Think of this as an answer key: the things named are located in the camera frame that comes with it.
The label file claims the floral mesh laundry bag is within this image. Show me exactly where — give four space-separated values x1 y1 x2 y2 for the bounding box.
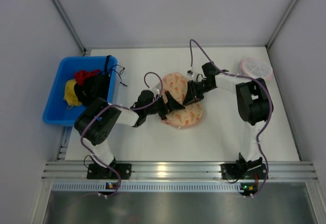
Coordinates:
162 72 204 128

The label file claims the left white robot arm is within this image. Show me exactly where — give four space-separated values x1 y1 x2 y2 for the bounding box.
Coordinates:
74 90 185 168

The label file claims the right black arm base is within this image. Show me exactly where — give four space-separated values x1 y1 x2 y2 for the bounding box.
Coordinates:
221 163 267 183

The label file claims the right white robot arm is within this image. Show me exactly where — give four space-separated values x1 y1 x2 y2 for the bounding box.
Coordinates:
183 62 274 171

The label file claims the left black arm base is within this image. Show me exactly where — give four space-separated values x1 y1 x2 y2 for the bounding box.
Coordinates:
87 163 132 180

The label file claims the round pink mesh laundry bag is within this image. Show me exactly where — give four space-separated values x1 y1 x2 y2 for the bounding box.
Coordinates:
239 58 273 80

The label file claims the black bra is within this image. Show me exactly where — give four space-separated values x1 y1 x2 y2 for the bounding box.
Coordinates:
74 55 127 106

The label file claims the red garment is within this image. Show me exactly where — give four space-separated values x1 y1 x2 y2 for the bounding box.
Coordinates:
74 69 101 86

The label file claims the yellow garment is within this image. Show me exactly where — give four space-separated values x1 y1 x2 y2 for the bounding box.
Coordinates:
64 79 82 110

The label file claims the blue plastic bin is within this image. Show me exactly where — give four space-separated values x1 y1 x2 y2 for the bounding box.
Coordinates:
43 56 106 126

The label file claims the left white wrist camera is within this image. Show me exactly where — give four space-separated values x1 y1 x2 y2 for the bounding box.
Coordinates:
150 83 162 98

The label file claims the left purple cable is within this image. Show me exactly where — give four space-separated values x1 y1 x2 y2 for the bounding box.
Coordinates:
80 71 164 197

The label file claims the aluminium mounting rail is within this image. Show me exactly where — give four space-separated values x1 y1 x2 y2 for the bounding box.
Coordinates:
41 161 318 182

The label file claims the slotted cable duct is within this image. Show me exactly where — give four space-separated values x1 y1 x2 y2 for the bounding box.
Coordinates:
52 181 254 193

